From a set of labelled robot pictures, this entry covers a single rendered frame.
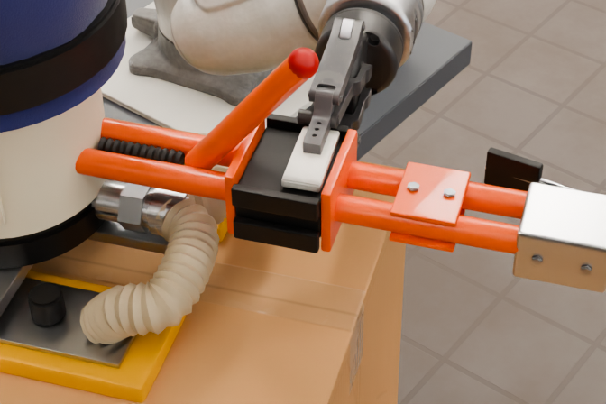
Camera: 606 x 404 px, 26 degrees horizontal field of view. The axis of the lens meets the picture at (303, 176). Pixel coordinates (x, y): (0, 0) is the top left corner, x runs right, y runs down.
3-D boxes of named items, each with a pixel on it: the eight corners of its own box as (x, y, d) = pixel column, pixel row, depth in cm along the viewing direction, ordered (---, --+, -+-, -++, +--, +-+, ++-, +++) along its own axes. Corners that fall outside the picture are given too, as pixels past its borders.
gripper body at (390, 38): (407, 4, 115) (387, 64, 108) (402, 84, 120) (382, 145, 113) (323, -6, 116) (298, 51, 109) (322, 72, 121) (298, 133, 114)
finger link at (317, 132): (335, 116, 105) (335, 87, 103) (321, 155, 101) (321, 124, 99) (317, 114, 105) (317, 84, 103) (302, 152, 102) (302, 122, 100)
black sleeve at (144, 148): (98, 162, 106) (96, 145, 105) (107, 149, 108) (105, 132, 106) (179, 177, 105) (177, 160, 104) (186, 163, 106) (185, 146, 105)
